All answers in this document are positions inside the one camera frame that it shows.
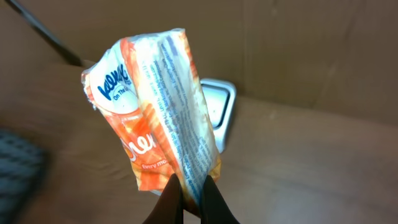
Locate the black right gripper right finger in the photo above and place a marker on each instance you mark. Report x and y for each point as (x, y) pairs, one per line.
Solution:
(213, 208)

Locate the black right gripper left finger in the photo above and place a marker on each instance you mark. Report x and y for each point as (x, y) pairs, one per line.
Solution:
(169, 207)

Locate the orange tissue pack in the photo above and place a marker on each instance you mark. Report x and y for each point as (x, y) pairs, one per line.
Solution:
(148, 89)

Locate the white barcode scanner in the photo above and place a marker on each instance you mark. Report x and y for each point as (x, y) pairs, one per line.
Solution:
(220, 97)

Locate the grey plastic basket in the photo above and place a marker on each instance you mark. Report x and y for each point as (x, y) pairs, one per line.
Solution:
(22, 169)

